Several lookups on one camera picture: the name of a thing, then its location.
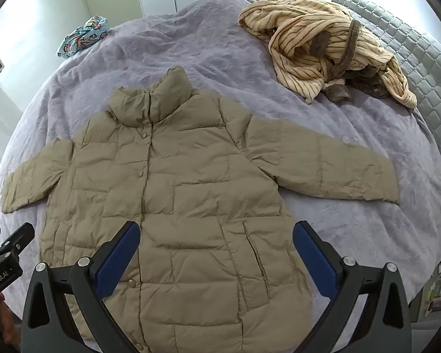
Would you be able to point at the khaki puffer jacket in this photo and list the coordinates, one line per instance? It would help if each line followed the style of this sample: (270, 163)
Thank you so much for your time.
(191, 209)

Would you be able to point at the blue patterned cloth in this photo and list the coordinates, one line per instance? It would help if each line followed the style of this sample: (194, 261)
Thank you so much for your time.
(82, 35)

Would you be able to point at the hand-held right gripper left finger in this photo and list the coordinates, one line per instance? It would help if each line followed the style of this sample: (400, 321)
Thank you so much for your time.
(117, 257)

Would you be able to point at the beige striped fleece robe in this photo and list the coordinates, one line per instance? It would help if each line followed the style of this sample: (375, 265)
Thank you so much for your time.
(312, 40)

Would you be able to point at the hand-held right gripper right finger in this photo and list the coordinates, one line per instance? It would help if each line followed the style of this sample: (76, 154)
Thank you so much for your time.
(314, 257)

